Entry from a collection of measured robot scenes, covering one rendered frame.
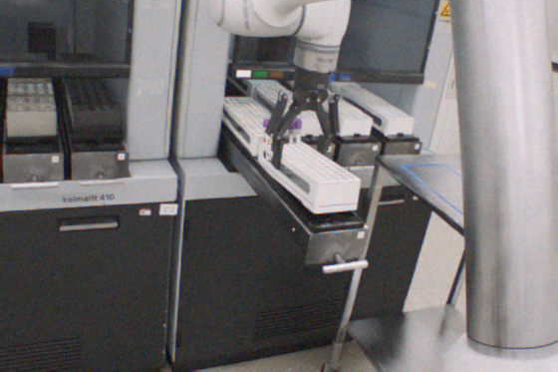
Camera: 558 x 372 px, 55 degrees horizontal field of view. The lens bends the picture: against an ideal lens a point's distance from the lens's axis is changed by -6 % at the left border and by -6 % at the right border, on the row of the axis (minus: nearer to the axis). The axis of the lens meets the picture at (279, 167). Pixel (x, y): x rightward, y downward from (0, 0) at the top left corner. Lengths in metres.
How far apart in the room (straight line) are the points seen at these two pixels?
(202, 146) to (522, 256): 1.06
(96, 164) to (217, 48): 0.41
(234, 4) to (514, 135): 0.61
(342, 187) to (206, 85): 0.50
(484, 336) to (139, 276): 1.09
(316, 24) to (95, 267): 0.83
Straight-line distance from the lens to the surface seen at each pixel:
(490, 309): 0.61
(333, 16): 1.13
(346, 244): 1.15
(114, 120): 1.41
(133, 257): 1.51
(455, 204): 1.33
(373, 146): 1.63
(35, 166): 1.35
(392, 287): 1.98
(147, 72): 1.40
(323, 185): 1.09
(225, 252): 1.58
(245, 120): 1.46
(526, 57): 0.59
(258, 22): 1.03
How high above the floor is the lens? 1.34
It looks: 23 degrees down
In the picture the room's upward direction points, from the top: 9 degrees clockwise
